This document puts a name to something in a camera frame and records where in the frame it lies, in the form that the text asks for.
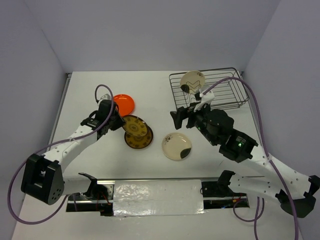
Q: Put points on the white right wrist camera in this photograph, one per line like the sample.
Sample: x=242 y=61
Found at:
x=205 y=95

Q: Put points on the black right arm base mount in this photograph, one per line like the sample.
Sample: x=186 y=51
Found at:
x=209 y=190

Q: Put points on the orange plate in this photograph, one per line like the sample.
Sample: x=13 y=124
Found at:
x=125 y=104

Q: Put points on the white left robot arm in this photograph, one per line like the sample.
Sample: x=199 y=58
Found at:
x=43 y=176

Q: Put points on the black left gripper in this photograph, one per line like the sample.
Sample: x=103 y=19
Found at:
x=121 y=121

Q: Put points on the grey wire dish rack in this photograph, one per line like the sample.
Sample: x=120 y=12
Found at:
x=230 y=94

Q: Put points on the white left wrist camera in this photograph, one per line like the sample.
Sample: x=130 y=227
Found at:
x=104 y=97

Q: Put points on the yellow patterned dark plate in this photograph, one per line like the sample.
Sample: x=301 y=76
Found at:
x=139 y=143

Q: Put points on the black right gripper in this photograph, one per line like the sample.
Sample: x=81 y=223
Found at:
x=182 y=112

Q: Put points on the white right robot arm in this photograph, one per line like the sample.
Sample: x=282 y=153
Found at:
x=293 y=191

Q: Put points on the cream plate with black spot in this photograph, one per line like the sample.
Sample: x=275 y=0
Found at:
x=176 y=146

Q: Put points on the silver tape covered panel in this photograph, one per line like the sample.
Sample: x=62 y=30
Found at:
x=157 y=198

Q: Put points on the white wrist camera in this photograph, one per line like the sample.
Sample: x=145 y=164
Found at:
x=205 y=95
x=104 y=97

